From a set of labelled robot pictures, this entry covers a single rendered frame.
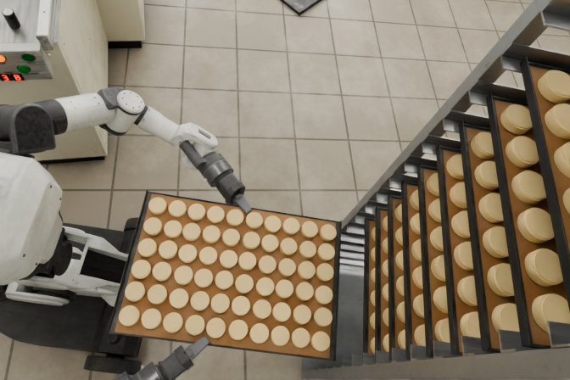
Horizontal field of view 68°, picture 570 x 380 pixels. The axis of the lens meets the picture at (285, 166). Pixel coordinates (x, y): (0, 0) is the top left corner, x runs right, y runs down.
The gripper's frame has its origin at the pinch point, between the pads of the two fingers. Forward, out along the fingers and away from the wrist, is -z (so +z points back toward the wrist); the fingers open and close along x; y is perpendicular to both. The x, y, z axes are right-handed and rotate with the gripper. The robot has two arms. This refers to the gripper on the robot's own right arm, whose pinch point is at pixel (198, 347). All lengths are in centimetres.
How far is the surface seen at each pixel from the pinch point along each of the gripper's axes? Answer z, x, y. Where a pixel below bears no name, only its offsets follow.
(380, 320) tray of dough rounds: -38.5, 14.8, -23.8
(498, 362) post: -27, 68, -29
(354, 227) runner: -59, -3, -1
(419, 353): -30, 42, -29
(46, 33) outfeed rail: -13, 19, 96
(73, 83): -14, -7, 98
